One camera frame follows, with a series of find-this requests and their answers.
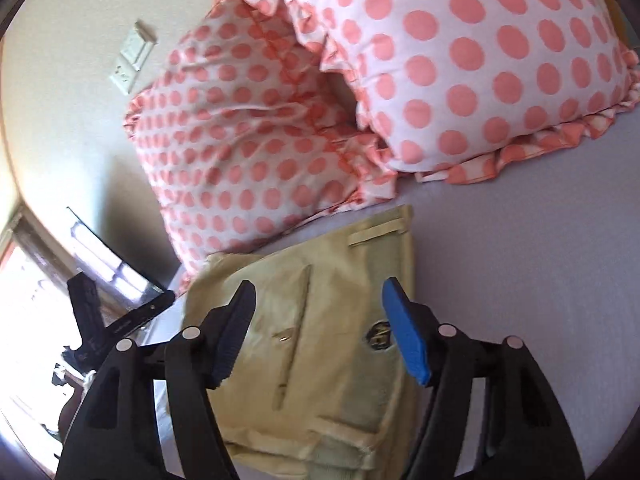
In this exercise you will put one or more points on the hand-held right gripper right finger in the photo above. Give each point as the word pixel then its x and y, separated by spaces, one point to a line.
pixel 406 331

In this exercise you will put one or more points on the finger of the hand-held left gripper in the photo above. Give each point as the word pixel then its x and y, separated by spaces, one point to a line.
pixel 120 325

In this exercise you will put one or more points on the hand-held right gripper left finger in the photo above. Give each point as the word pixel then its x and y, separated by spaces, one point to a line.
pixel 231 336

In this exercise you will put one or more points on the beige pants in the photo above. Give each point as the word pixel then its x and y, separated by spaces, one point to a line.
pixel 325 340

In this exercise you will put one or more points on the pink polka dot pillow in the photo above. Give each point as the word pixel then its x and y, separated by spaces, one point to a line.
pixel 470 55
pixel 240 145

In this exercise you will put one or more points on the dark wooden window frame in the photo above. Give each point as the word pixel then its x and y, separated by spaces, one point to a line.
pixel 60 260

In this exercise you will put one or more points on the white wall socket plate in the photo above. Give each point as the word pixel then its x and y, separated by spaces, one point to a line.
pixel 122 76

